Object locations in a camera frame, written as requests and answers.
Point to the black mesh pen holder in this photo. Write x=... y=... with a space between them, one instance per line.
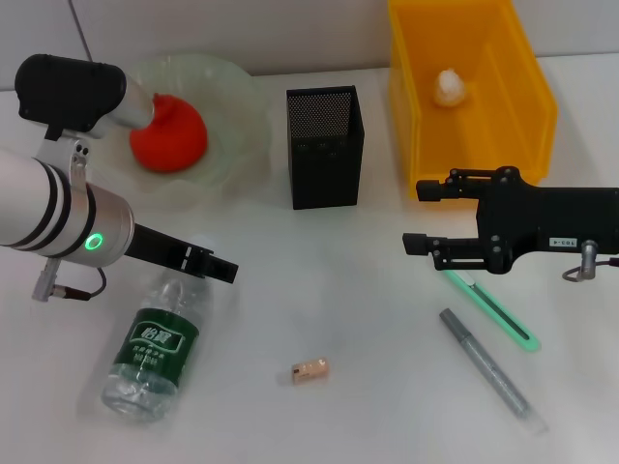
x=324 y=169

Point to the yellow plastic bin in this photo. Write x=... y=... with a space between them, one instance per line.
x=483 y=145

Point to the grey marker pen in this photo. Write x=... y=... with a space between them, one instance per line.
x=488 y=367

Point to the clear green-label water bottle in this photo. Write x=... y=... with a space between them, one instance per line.
x=155 y=348

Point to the white paper ball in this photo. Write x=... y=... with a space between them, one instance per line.
x=450 y=89

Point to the green glass fruit plate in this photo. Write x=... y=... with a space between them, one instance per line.
x=232 y=145

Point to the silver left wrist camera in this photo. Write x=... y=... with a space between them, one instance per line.
x=67 y=96

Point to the red tomato-shaped toy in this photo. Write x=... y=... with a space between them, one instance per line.
x=174 y=145

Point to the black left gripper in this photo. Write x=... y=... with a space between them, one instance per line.
x=159 y=246

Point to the green utility knife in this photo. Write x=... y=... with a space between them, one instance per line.
x=512 y=324

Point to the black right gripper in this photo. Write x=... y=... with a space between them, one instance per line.
x=546 y=212

